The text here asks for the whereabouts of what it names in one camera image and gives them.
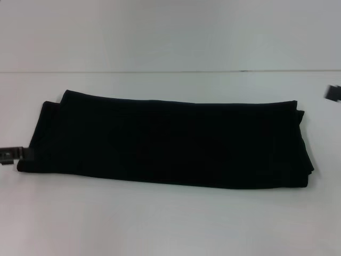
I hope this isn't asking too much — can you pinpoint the black shirt with FREE print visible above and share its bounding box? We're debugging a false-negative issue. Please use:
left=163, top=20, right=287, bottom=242
left=16, top=90, right=316, bottom=189

